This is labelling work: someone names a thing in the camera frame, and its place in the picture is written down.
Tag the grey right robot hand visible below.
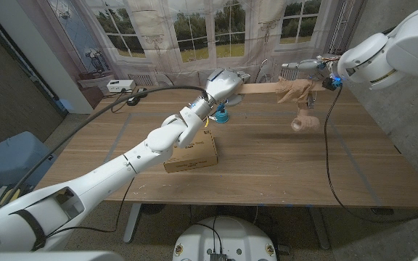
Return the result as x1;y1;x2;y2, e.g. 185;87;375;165
281;54;337;79

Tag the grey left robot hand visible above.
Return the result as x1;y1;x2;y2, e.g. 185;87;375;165
203;67;252;108

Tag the long wooden bar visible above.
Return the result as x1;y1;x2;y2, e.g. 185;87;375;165
237;80;327;95

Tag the thin metal wire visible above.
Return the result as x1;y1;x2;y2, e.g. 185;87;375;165
254;58;270;85

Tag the small blue plastic cup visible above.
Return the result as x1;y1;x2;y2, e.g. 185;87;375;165
213;107;230;125

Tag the brown cardboard package box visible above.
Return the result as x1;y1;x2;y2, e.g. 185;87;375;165
163;129;218;174

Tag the printed window room backdrop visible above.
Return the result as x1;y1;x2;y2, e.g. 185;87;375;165
16;0;368;102

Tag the white power strip box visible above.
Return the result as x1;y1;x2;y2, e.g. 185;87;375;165
106;79;136;94

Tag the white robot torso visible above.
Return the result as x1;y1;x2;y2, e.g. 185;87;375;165
172;216;278;261

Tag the blue grey plastic bin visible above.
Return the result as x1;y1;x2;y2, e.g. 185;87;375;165
0;130;57;189

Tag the yellow and black floor marker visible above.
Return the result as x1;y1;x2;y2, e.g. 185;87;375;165
0;184;32;207

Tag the white robot head rim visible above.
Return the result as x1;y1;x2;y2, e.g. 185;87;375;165
0;250;125;261

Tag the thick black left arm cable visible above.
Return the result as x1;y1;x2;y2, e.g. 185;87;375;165
0;85;210;207

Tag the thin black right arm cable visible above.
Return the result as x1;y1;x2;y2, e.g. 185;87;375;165
323;85;418;224

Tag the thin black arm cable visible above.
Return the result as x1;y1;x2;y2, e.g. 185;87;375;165
44;176;136;240
323;85;418;224

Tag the black adapter cord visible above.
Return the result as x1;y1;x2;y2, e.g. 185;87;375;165
110;86;139;114

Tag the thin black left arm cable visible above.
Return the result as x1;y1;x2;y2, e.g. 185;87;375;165
44;176;136;240

